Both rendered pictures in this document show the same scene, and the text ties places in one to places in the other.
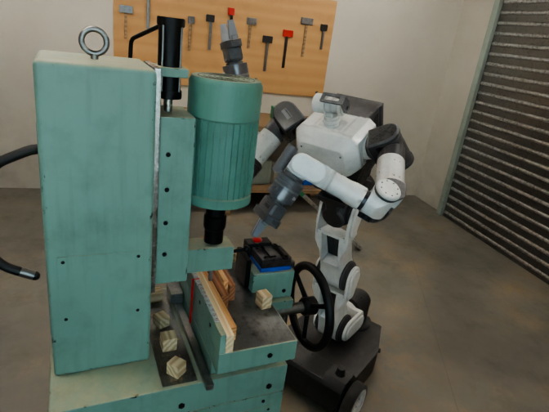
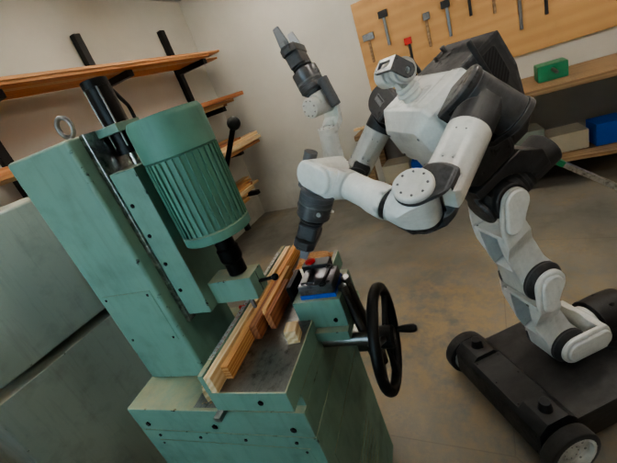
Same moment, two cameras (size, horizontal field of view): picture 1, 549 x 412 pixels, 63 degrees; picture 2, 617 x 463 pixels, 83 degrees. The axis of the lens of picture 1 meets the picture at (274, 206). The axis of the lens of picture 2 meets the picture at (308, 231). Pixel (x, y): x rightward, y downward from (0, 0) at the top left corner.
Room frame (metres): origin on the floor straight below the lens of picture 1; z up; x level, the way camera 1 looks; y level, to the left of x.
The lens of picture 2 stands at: (0.70, -0.65, 1.47)
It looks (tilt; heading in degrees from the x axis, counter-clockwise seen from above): 22 degrees down; 50
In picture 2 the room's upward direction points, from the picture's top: 20 degrees counter-clockwise
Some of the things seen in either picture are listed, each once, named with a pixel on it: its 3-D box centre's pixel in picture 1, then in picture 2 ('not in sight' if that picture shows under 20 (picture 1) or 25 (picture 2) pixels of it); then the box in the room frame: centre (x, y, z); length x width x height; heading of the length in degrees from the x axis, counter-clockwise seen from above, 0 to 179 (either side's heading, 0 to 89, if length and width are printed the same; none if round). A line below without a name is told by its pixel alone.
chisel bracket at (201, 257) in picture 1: (204, 256); (239, 285); (1.08, 0.17, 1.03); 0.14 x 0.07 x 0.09; 116
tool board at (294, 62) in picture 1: (229, 38); (470, 14); (4.33, 0.61, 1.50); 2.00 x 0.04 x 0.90; 109
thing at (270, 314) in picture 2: (223, 277); (280, 302); (1.15, 0.12, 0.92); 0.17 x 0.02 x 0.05; 26
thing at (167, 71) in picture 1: (167, 58); (111, 118); (1.03, 0.28, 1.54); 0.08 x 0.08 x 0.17; 26
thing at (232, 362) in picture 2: (199, 270); (272, 292); (1.18, 0.20, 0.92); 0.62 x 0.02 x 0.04; 26
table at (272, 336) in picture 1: (237, 289); (303, 312); (1.18, 0.08, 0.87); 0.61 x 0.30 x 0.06; 26
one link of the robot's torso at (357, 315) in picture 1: (338, 319); (566, 331); (1.96, -0.41, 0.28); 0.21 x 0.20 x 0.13; 146
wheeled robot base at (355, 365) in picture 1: (332, 335); (559, 351); (1.94, -0.39, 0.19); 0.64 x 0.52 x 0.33; 146
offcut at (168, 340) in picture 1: (168, 341); not in sight; (0.97, 0.23, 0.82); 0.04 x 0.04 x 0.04; 28
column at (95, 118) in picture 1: (97, 217); (142, 260); (0.96, 0.41, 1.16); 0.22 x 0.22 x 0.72; 26
